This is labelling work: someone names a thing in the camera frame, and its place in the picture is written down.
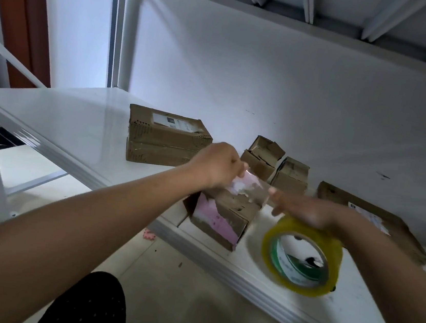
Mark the person's left hand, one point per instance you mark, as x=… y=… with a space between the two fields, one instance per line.
x=216 y=164

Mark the person's left forearm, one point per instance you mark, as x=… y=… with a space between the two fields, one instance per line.
x=55 y=248

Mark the person's right hand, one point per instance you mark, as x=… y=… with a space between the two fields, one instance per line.
x=311 y=210

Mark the small cardboard box red label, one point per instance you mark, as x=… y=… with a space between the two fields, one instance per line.
x=292 y=177

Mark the person's right forearm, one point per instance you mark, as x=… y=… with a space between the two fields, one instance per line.
x=406 y=292

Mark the corrugated cardboard box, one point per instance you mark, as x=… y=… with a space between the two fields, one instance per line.
x=264 y=156

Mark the white metal shelf rack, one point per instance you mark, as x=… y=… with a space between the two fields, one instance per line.
x=63 y=118

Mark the person's black trousers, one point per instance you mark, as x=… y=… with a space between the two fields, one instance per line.
x=87 y=307

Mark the pink carton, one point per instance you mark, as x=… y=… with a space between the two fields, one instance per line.
x=221 y=219

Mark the yellow tape roll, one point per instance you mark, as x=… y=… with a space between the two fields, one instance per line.
x=271 y=259

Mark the long cardboard box white label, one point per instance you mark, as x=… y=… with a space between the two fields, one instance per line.
x=165 y=138

